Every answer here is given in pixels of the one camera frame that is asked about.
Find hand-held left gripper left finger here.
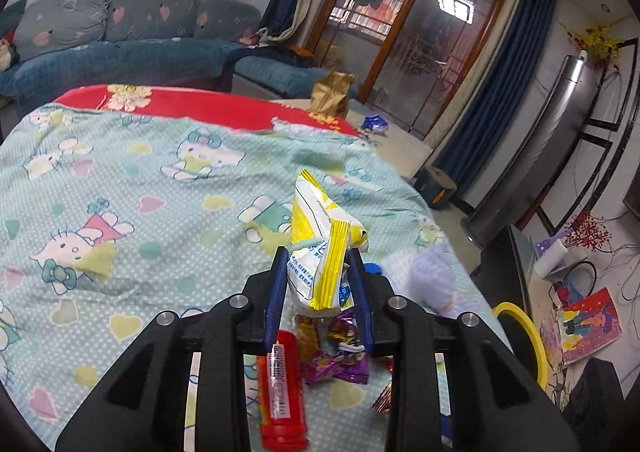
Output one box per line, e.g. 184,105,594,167
55,247,291,452

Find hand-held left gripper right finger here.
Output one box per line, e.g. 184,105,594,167
349,248,581,452

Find purple clear snack packet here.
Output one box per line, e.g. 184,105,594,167
295,309,372,386

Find yellow white snack packet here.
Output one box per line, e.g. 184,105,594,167
286,169,370,317

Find white plastic bag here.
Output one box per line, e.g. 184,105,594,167
409,243,475,319

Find small red striped wrapper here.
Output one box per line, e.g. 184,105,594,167
372,381,393,414

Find red cylindrical tube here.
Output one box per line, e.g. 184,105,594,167
257,330,312,451

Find black orange box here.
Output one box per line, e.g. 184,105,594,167
413,165,459,211

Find black glass cabinet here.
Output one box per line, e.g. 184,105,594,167
470,224,540,333

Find cartoon cat printed blanket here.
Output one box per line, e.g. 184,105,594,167
0,102,503,452

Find blue crumpled wrapper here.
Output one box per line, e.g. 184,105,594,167
362,114,389,136

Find purple box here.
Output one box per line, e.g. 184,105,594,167
535,228,574,260

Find white tissue roll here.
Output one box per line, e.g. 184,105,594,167
534,239,571,281

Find red blanket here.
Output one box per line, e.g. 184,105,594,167
52,84,362,139

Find brown paper bag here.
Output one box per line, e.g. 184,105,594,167
310,71,359,119

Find colourful painting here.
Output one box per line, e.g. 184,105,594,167
540,286,624,366

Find red berry branches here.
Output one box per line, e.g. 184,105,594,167
566,211,614,253

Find silver tower air conditioner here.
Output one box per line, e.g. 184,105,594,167
462,54,602,249

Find long blue curtain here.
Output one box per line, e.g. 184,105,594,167
432,0,561,205

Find wooden glass sliding door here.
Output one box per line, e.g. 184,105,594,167
305,0,519,141

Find blue heart print sofa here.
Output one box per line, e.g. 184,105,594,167
0,0,361,107

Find yellow artificial flowers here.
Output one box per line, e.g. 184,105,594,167
559,22,627,68

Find black cable loop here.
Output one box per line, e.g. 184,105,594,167
549,261,599,307

